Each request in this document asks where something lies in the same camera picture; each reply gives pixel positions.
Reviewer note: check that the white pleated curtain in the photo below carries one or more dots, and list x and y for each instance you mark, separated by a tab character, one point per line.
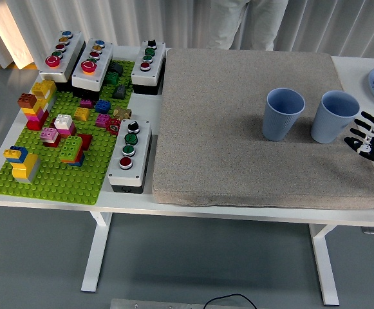
318	22

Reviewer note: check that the yellow and white brick tower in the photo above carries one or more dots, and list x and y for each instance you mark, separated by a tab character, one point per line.
43	88

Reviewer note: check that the blue yellow grey brick stack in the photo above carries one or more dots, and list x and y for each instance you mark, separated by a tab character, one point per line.
25	167

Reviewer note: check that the green-topped brick stack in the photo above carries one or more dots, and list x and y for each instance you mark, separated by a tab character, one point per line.
71	148

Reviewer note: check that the pink white red brick stack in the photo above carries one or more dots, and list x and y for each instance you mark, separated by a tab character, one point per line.
49	133

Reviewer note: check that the red valve handwheel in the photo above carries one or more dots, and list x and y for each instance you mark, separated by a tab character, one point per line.
113	126

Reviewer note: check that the dark green brick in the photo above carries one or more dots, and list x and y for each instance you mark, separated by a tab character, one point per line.
112	78

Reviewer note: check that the white and pink brick stack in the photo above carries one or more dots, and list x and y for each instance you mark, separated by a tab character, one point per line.
62	121

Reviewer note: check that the dark grey curved piece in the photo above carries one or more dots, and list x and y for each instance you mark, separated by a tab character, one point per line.
116	68

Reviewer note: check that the white table leg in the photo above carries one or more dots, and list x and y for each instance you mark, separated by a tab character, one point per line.
325	264
93	257

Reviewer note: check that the person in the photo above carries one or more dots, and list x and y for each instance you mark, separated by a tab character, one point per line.
231	22

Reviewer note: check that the small magenta brick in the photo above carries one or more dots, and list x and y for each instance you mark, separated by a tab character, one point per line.
86	103

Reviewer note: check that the blue ribbed cup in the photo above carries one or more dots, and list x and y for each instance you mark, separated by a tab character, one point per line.
276	125
328	128

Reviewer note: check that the four-button control box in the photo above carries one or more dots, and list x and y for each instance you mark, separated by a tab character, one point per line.
156	61
141	151

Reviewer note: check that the five-button control box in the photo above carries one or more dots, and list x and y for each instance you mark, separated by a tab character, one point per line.
74	51
104	57

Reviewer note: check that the brown-topped brick tower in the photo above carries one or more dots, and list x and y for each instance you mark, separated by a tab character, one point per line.
27	100

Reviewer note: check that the grey-brown foam mat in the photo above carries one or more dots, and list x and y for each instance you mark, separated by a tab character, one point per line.
212	128

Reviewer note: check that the green studded baseplate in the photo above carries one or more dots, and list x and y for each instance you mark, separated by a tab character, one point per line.
61	183

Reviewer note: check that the brass pipe fitting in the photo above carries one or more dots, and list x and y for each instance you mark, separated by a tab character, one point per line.
122	113

